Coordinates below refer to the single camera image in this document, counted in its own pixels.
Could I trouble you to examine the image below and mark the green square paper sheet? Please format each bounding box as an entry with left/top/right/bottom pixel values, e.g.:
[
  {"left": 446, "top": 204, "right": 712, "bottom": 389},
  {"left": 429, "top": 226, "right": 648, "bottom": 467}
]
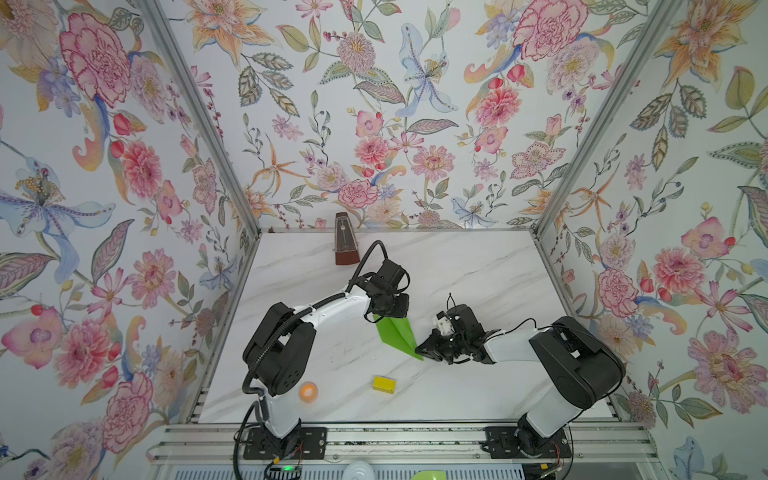
[{"left": 374, "top": 316, "right": 423, "bottom": 361}]

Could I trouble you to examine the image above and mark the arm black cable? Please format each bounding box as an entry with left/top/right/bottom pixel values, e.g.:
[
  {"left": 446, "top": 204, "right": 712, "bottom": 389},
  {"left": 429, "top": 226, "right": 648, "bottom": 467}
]
[
  {"left": 344, "top": 239, "right": 391, "bottom": 295},
  {"left": 485, "top": 317, "right": 541, "bottom": 337}
]

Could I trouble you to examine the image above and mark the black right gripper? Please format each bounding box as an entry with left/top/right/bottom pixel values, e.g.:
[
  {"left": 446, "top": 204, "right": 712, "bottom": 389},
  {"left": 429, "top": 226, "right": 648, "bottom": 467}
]
[{"left": 414, "top": 329, "right": 468, "bottom": 364}]

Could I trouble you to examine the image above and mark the aluminium frame post left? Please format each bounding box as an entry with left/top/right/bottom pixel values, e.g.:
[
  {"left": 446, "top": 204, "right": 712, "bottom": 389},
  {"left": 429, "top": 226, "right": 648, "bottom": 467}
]
[{"left": 137, "top": 0, "right": 261, "bottom": 239}]

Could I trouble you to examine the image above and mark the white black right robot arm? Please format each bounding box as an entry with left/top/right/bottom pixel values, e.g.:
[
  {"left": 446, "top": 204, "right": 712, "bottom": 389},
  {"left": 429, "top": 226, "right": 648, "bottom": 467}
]
[{"left": 415, "top": 304, "right": 626, "bottom": 443}]

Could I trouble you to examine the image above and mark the yellow sponge block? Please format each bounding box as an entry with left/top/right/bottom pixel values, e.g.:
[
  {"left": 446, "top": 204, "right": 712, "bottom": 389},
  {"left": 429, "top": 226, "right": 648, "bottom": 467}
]
[{"left": 372, "top": 376, "right": 397, "bottom": 394}]

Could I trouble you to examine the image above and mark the aluminium frame post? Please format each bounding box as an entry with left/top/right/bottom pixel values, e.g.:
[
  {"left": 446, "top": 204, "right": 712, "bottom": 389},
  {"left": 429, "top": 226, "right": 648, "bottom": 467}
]
[
  {"left": 137, "top": 0, "right": 261, "bottom": 239},
  {"left": 531, "top": 0, "right": 683, "bottom": 240}
]

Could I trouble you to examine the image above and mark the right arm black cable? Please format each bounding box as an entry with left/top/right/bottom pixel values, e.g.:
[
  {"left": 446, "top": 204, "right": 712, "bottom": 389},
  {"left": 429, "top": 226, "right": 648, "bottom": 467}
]
[{"left": 485, "top": 317, "right": 541, "bottom": 337}]

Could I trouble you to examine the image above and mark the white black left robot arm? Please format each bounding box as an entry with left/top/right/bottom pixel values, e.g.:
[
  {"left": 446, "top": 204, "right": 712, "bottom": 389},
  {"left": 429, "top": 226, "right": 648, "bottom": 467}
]
[{"left": 242, "top": 259, "right": 422, "bottom": 440}]

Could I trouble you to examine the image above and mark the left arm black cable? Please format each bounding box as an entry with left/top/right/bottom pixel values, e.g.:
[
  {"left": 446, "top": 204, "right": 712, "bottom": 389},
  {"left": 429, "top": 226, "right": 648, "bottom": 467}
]
[{"left": 344, "top": 239, "right": 391, "bottom": 295}]

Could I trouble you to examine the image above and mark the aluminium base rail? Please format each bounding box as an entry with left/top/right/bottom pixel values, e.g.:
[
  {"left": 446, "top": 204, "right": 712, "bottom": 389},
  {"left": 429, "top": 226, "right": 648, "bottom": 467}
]
[{"left": 147, "top": 420, "right": 659, "bottom": 465}]

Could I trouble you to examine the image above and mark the brown wooden metronome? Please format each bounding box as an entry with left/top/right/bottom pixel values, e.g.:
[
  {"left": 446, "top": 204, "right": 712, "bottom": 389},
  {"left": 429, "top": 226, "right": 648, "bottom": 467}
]
[{"left": 334, "top": 212, "right": 360, "bottom": 266}]

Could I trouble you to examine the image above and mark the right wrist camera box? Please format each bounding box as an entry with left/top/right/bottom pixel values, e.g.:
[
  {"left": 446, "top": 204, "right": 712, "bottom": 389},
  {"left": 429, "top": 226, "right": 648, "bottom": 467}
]
[{"left": 434, "top": 313, "right": 455, "bottom": 337}]

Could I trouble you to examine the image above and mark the aluminium frame post right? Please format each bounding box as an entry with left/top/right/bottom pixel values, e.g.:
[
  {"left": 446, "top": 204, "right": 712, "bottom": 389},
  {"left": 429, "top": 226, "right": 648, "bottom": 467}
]
[{"left": 531, "top": 0, "right": 683, "bottom": 240}]

